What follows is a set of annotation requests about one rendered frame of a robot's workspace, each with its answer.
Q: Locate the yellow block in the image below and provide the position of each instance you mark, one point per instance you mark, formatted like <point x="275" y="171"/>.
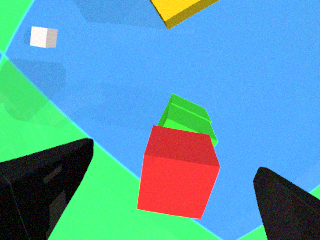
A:
<point x="174" y="12"/>

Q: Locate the small white cube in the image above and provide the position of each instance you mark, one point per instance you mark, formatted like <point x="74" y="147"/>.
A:
<point x="43" y="37"/>

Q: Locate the green block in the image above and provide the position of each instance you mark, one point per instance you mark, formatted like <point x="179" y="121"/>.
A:
<point x="188" y="106"/>
<point x="178" y="118"/>

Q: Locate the red block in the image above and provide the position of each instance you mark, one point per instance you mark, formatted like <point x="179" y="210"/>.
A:
<point x="178" y="173"/>

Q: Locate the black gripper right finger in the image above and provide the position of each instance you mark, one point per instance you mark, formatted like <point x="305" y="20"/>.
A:
<point x="287" y="211"/>

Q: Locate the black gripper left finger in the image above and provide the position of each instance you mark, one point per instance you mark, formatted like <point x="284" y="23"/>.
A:
<point x="35" y="189"/>

